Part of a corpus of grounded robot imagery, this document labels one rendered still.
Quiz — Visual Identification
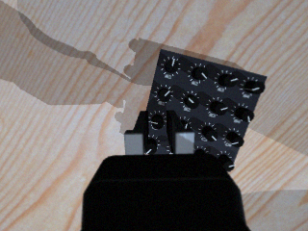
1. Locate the black knob box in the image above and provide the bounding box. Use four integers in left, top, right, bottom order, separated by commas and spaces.
144, 49, 268, 172

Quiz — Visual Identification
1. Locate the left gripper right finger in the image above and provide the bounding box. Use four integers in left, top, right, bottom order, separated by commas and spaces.
167, 110, 194, 154

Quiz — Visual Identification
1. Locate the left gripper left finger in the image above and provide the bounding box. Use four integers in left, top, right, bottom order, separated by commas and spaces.
124, 111, 149, 155

